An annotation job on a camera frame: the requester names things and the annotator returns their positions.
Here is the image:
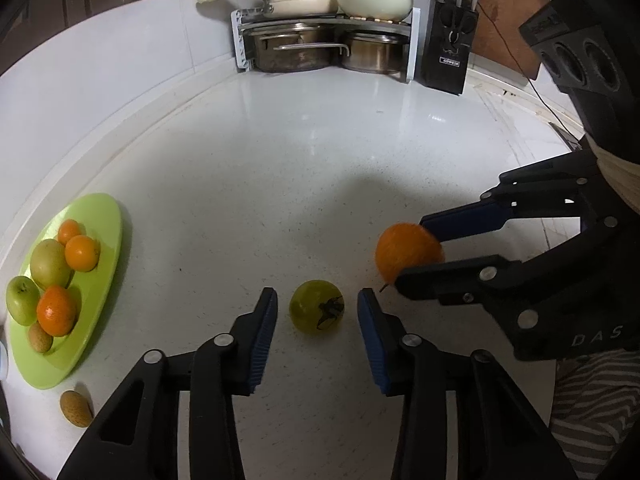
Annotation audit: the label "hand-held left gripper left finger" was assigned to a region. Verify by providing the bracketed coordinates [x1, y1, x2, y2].
[57, 287, 279, 480]

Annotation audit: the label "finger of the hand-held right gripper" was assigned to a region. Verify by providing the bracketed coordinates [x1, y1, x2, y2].
[419, 151, 617, 242]
[394, 224, 622, 347]

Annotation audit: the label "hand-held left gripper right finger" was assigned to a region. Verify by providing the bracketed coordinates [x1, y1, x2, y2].
[356, 287, 577, 480]

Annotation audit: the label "large orange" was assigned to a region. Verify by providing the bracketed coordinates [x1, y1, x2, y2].
[375, 222, 446, 286]

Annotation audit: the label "green tomato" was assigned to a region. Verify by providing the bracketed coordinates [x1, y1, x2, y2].
[289, 280, 346, 337]

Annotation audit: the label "brown kiwi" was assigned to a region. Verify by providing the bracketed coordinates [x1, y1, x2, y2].
[27, 321, 54, 354]
[60, 390, 94, 429]

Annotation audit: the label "medium orange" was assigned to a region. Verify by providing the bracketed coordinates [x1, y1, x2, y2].
[36, 285, 78, 337]
[64, 235, 101, 272]

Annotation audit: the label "green plate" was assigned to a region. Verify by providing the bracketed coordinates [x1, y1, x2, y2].
[7, 193, 123, 391]

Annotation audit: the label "small orange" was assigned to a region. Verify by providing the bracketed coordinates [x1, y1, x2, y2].
[57, 219, 83, 247]

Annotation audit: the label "yellow-green pear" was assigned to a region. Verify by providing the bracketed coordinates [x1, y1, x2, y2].
[30, 239, 73, 290]

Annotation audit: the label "green apple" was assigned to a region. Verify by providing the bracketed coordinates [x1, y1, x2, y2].
[6, 276, 41, 326]

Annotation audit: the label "brown wooden board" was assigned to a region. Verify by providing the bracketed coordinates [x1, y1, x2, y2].
[471, 0, 567, 82]

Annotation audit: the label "black kitchen scissors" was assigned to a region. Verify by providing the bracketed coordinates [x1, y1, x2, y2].
[442, 10, 476, 49]

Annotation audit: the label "black knife block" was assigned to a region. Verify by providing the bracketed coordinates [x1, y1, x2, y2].
[419, 0, 480, 96]

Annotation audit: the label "small steel pot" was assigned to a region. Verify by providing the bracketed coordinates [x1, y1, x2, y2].
[340, 32, 407, 74]

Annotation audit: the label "person's striped pants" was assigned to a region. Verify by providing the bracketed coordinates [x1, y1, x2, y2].
[550, 349, 640, 480]

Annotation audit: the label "large steel pot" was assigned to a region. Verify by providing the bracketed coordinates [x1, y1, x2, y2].
[245, 23, 352, 74]

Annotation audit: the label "grey pot rack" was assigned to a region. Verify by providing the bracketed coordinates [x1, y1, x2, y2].
[230, 0, 422, 84]

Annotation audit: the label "dark brown framed window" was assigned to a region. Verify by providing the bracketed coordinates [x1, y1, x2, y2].
[0, 0, 212, 79]

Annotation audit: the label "black cable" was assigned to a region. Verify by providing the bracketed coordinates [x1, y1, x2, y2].
[476, 2, 587, 152]

